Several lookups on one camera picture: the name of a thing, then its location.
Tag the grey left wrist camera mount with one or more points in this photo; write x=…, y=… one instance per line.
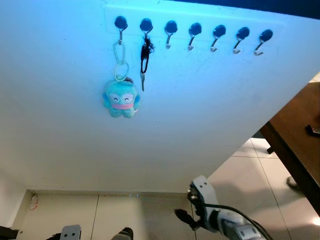
x=70, y=232

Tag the black knob metal wall hook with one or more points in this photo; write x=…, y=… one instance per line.
x=266, y=35
x=195, y=28
x=146, y=24
x=242, y=33
x=171, y=26
x=218, y=31
x=120, y=22

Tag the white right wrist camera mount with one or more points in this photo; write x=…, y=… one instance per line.
x=202, y=192

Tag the grey table foot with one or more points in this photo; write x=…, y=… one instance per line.
x=292, y=182

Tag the grey robot leg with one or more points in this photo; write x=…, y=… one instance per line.
x=121, y=235

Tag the black flat object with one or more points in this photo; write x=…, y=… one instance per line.
x=7, y=233

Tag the white hook board panel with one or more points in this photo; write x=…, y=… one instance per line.
x=200, y=125

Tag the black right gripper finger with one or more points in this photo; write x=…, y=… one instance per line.
x=184, y=215
x=192, y=225

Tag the dark brown wooden table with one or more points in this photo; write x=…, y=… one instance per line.
x=300, y=125

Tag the small black flat device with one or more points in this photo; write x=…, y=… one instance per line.
x=313, y=130

